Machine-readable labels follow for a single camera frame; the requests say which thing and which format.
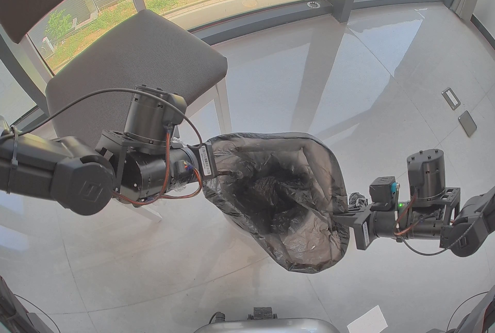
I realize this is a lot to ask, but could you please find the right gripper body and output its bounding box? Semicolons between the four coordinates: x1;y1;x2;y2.
350;208;400;251

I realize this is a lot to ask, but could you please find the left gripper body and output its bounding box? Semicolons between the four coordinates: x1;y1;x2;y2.
169;141;215;190

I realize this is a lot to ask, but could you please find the black plastic bag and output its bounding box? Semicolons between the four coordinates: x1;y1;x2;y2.
201;131;369;274

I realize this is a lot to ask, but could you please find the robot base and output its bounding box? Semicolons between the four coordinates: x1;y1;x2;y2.
193;306;342;333

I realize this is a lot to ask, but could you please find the grey padded chair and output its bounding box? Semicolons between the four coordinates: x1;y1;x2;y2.
0;0;233;224

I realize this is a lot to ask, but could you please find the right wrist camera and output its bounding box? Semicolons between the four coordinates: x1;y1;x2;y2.
368;175;399;211

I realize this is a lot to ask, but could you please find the black cable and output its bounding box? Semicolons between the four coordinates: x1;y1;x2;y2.
12;88;204;154

